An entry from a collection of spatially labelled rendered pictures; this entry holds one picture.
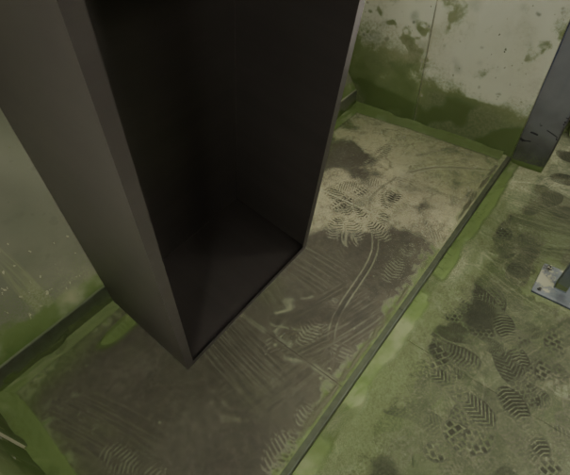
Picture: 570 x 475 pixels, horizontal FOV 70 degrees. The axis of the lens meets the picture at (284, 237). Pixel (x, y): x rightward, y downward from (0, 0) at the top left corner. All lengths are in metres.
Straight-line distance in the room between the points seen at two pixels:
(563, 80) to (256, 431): 2.21
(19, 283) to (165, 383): 0.72
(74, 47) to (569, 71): 2.38
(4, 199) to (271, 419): 1.36
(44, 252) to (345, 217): 1.44
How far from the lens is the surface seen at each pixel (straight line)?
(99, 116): 0.52
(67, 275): 1.99
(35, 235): 1.97
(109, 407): 1.86
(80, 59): 0.48
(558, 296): 2.23
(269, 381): 1.72
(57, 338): 2.06
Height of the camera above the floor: 1.62
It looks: 47 degrees down
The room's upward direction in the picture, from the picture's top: 5 degrees counter-clockwise
